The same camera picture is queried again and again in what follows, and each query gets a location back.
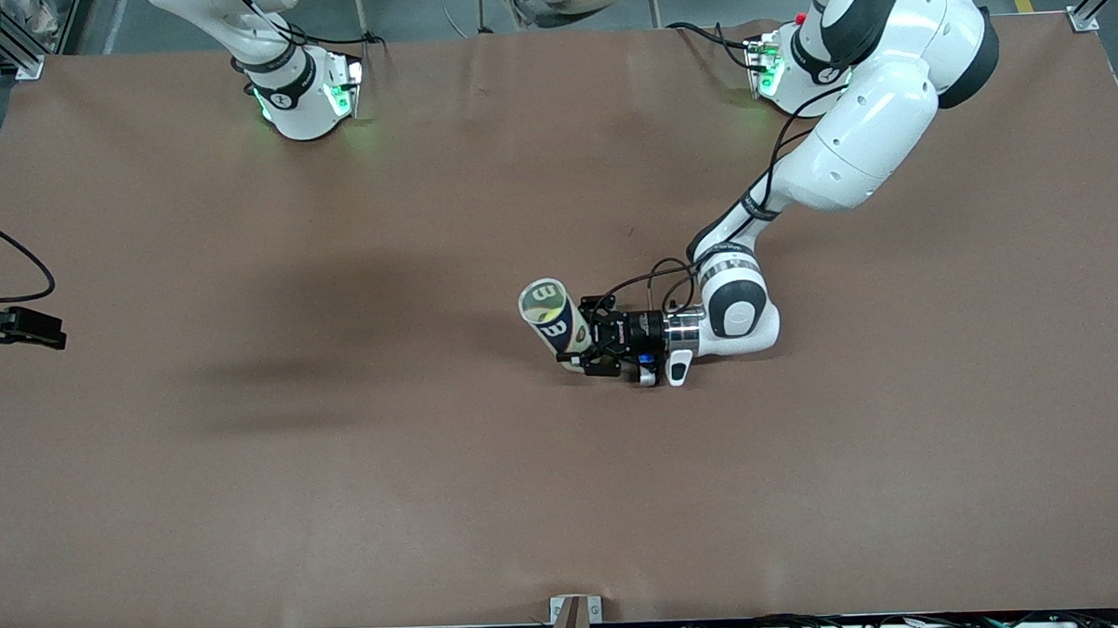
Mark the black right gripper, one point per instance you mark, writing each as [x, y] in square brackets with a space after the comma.
[1, 326]

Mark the metal bracket with post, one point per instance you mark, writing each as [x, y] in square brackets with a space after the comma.
[574, 625]

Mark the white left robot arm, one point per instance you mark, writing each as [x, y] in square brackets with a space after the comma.
[869, 127]

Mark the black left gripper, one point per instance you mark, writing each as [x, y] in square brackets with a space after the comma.
[636, 330]

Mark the clear labelled tennis ball can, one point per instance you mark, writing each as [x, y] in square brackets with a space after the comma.
[560, 333]

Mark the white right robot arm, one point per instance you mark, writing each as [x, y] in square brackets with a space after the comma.
[301, 109]

